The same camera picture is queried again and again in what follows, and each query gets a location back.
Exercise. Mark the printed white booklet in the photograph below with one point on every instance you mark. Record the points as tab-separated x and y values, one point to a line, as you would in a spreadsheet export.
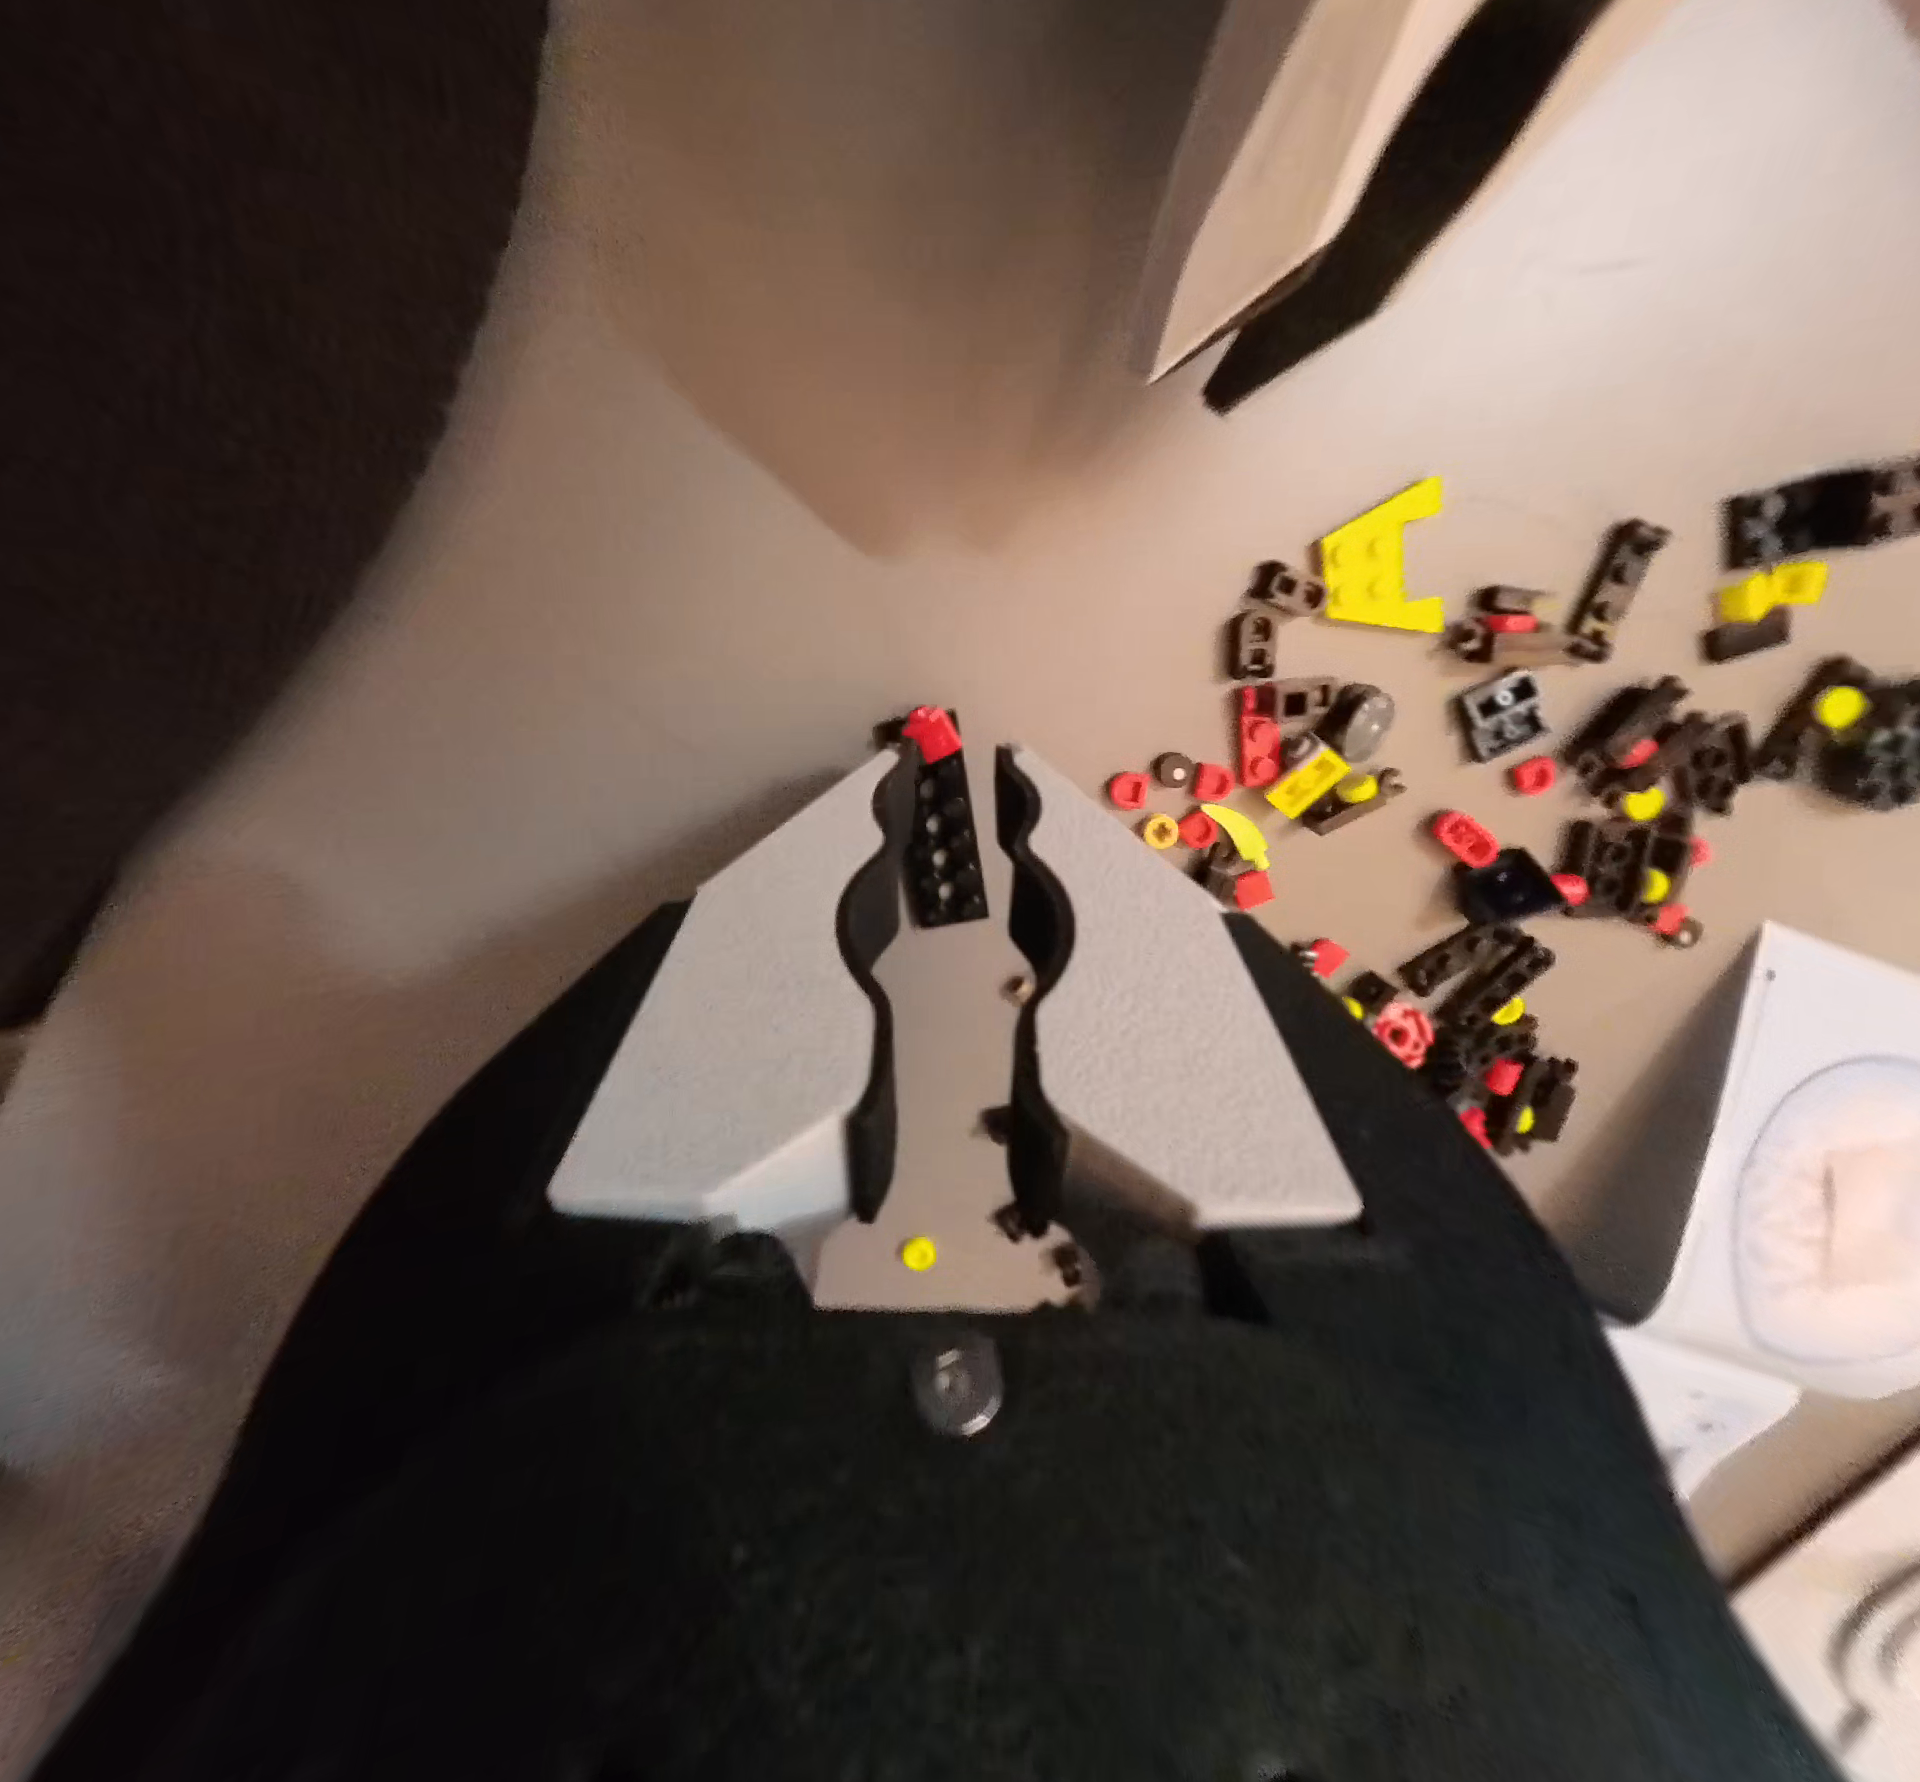
1831	1647

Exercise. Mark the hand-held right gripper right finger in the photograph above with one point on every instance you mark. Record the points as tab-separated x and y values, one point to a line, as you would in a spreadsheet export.
1171	1061

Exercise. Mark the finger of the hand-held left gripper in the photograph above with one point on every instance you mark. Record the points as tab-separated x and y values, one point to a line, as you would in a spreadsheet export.
1350	86
872	208

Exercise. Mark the dark knit cloth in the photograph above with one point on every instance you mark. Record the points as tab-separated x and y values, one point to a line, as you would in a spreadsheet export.
224	387

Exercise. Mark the white box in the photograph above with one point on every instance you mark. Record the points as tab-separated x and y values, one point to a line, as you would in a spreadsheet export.
1800	1152

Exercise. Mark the small red lego brick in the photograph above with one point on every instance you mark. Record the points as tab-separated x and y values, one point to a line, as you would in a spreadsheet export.
932	732

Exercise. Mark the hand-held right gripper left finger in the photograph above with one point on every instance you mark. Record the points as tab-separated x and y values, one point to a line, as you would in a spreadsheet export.
706	1061

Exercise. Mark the round black studded lego plate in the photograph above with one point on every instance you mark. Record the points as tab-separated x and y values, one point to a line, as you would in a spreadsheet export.
1884	747

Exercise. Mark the yellow wedge lego plate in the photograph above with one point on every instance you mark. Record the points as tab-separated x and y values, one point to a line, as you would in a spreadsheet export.
1373	568

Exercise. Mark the pile of loose lego pieces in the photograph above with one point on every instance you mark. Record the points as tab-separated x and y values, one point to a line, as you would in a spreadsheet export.
1620	792

